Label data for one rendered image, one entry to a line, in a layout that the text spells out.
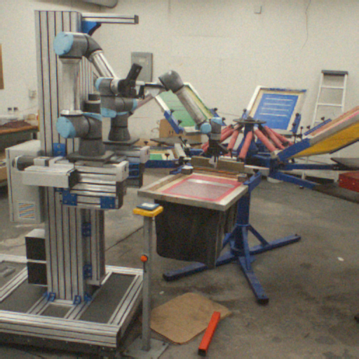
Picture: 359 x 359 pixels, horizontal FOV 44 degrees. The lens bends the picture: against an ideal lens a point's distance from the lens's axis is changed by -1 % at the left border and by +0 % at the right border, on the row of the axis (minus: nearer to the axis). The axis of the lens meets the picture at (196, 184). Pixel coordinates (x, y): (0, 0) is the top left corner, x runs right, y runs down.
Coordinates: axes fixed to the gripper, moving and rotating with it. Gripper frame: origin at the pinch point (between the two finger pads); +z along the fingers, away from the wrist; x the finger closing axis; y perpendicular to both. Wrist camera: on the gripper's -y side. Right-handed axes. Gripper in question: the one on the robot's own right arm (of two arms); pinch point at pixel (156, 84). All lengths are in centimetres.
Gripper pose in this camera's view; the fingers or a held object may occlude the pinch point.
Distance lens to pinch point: 204.7
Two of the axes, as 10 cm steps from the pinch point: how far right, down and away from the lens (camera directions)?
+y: -1.2, 9.8, 1.6
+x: -5.5, 0.6, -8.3
